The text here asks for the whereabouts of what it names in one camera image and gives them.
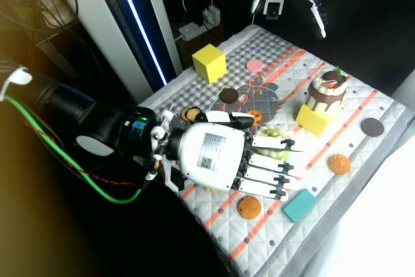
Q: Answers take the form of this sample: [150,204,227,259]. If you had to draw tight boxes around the yellow foam cube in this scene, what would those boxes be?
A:
[191,43,227,84]

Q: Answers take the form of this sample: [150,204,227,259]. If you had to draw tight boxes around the plain round biscuit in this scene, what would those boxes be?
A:
[180,107,200,122]

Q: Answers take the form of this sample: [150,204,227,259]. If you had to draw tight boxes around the brown wooden box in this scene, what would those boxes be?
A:
[171,23,225,67]

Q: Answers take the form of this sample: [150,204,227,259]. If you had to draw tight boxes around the white adapter box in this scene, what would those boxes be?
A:
[38,0,76,29]

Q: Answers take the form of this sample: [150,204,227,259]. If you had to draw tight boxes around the orange pretzel cookie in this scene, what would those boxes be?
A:
[248,110,263,127]

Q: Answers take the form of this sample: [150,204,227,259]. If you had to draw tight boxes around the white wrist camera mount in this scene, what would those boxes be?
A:
[263,0,285,20]

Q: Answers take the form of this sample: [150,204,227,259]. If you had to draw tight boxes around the brown sandwich cookie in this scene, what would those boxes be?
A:
[220,88,240,104]

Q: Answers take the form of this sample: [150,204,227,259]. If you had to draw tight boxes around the white power strip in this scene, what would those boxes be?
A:
[178,22,208,42]

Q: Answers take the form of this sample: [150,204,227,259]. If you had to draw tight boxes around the white column with blue light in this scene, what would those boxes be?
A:
[43,0,182,96]

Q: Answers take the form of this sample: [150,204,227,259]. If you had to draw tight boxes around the chocolate chip cookie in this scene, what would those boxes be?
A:
[236,195,262,221]

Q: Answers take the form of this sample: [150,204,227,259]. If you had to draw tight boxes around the yellow foam cuboid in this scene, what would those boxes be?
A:
[295,103,332,138]

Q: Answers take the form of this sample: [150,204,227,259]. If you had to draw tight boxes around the white charger plug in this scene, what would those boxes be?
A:
[202,4,221,25]

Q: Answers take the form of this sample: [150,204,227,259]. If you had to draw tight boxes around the grey quilt with printed bear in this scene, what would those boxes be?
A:
[137,23,408,277]

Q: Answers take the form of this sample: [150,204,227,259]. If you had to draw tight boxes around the dark round cookie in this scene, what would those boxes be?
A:
[361,117,385,138]

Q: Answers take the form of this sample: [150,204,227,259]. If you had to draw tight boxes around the teal foam block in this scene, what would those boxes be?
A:
[281,188,318,223]

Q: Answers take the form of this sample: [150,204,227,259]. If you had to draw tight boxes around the chocolate strawberry toy cake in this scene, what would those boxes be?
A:
[306,66,348,116]

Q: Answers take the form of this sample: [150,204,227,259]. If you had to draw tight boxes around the pink sandwich cookie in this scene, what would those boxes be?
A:
[245,58,264,72]

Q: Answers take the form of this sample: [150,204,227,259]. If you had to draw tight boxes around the green cream toy cake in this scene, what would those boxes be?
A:
[255,123,294,161]

